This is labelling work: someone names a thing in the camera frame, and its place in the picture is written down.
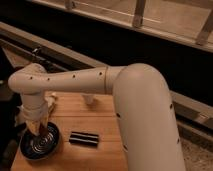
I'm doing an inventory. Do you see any black striped block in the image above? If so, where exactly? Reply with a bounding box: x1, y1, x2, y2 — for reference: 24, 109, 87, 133
69, 131, 99, 147

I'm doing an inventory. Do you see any dark ceramic bowl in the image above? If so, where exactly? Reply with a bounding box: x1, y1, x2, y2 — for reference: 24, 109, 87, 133
20, 122, 60, 160

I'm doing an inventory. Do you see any translucent plastic cup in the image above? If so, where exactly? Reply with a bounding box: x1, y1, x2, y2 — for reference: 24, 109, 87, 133
82, 94, 94, 105

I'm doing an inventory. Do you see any red chili pepper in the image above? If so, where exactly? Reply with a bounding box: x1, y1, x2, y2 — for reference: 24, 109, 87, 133
39, 121, 48, 136

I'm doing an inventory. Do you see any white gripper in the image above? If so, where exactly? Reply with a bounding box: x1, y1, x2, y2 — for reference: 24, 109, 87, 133
21, 96, 48, 136

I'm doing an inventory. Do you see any black equipment left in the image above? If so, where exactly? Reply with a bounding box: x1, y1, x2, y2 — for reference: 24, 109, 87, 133
0, 47, 22, 159

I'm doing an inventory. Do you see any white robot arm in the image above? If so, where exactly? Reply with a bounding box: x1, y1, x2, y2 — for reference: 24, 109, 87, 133
8, 63, 186, 171

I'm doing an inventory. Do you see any white plastic bottle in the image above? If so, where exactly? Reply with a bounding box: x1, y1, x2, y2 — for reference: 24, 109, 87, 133
46, 93, 57, 113

